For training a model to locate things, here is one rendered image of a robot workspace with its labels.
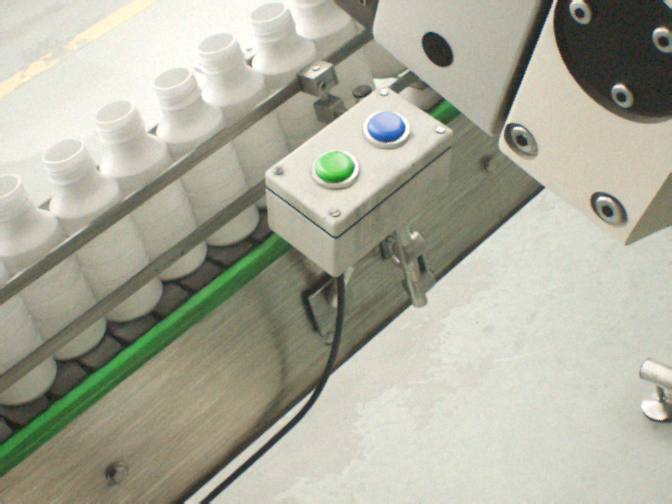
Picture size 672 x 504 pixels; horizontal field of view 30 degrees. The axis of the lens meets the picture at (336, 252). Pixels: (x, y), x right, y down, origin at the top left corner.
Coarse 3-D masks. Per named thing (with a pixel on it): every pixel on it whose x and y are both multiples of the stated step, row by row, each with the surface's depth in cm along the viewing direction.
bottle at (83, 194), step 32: (64, 160) 99; (64, 192) 101; (96, 192) 101; (64, 224) 102; (128, 224) 104; (96, 256) 103; (128, 256) 105; (96, 288) 106; (160, 288) 109; (128, 320) 108
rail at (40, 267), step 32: (288, 96) 111; (224, 128) 107; (192, 160) 106; (256, 192) 112; (96, 224) 101; (224, 224) 110; (64, 256) 100; (160, 256) 107; (0, 288) 97; (128, 288) 105; (96, 320) 104; (32, 352) 101; (0, 384) 99
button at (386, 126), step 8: (384, 112) 101; (392, 112) 101; (376, 120) 101; (384, 120) 101; (392, 120) 101; (400, 120) 101; (368, 128) 100; (376, 128) 100; (384, 128) 100; (392, 128) 100; (400, 128) 100; (376, 136) 100; (384, 136) 100; (392, 136) 100; (400, 136) 100
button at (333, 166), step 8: (328, 152) 98; (336, 152) 98; (320, 160) 98; (328, 160) 98; (336, 160) 98; (344, 160) 98; (320, 168) 97; (328, 168) 97; (336, 168) 97; (344, 168) 97; (352, 168) 98; (320, 176) 97; (328, 176) 97; (336, 176) 97; (344, 176) 97
